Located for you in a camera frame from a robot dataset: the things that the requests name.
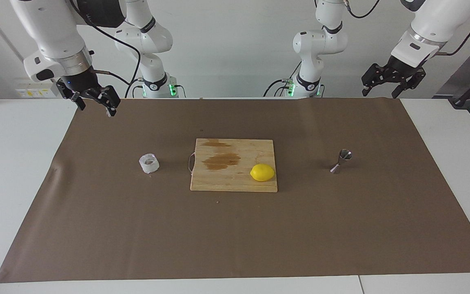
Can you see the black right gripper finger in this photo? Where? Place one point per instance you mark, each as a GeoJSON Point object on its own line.
{"type": "Point", "coordinates": [110, 100]}
{"type": "Point", "coordinates": [74, 96]}

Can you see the brown paper table mat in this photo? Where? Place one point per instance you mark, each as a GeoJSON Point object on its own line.
{"type": "Point", "coordinates": [341, 224]}

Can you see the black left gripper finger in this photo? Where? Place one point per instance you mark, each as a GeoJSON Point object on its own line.
{"type": "Point", "coordinates": [375, 77]}
{"type": "Point", "coordinates": [408, 83]}

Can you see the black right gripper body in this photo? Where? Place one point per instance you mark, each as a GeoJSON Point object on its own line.
{"type": "Point", "coordinates": [80, 81]}

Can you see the white wall socket strip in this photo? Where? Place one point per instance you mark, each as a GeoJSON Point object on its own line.
{"type": "Point", "coordinates": [35, 92]}

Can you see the wooden cutting board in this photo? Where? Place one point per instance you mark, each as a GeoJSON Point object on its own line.
{"type": "Point", "coordinates": [235, 179]}

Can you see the steel double jigger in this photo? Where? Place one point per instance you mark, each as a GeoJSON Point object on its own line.
{"type": "Point", "coordinates": [344, 155]}

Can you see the yellow lemon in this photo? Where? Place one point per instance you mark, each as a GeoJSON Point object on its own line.
{"type": "Point", "coordinates": [262, 172]}

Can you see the small clear glass cup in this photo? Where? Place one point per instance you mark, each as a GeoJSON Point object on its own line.
{"type": "Point", "coordinates": [149, 164]}

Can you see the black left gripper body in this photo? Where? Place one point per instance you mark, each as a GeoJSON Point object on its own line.
{"type": "Point", "coordinates": [404, 67]}

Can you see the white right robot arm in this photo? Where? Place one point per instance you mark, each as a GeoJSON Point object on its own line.
{"type": "Point", "coordinates": [51, 24]}

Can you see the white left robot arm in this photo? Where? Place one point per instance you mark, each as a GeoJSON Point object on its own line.
{"type": "Point", "coordinates": [435, 20]}

